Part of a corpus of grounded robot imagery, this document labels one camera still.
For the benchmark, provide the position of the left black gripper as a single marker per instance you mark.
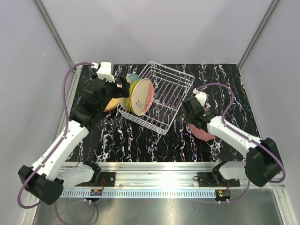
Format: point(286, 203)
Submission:
point(120, 92)

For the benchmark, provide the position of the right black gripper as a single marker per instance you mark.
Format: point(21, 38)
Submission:
point(186, 115)

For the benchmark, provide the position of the green polka dot plate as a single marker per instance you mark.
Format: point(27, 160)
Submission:
point(128, 101)

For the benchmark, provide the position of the blue cream branch plate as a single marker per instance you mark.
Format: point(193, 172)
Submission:
point(130, 79)

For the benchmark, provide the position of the pink cream branch plate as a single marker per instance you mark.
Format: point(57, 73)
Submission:
point(141, 97)

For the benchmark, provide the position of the pink scalloped plate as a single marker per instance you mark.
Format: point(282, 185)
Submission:
point(199, 133)

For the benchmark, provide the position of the white wire dish rack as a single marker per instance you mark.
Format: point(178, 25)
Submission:
point(170, 88)

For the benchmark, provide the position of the orange polka dot plate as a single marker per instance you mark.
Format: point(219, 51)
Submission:
point(131, 101)

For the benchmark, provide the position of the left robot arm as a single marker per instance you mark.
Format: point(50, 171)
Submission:
point(43, 179)

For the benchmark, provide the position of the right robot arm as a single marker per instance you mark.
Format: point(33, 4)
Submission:
point(262, 160)

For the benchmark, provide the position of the orange cream branch plate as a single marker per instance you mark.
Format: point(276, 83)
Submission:
point(113, 103)

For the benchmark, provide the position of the black marble pattern mat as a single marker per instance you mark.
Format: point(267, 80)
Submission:
point(116, 139)

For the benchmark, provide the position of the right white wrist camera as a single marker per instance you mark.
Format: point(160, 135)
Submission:
point(200, 96)

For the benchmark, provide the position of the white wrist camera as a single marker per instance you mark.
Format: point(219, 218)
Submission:
point(103, 71)
point(200, 96)

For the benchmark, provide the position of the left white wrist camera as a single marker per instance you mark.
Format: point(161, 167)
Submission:
point(103, 71)

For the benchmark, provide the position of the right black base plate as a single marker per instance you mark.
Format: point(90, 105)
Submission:
point(213, 179)

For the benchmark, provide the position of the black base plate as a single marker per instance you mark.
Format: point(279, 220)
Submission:
point(104, 178)
point(213, 179)

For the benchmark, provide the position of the aluminium mounting rail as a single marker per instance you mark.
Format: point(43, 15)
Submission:
point(141, 174)

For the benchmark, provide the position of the white slotted cable duct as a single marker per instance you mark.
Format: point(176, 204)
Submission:
point(139, 193)

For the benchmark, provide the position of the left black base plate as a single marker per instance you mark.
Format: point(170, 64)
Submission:
point(104, 178)

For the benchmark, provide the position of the left aluminium frame post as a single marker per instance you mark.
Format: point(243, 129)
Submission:
point(48, 21)

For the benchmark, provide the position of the aluminium frame post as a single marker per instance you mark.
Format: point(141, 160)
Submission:
point(262, 25)
point(48, 21)

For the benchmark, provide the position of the right aluminium frame post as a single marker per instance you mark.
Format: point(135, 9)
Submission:
point(262, 25)

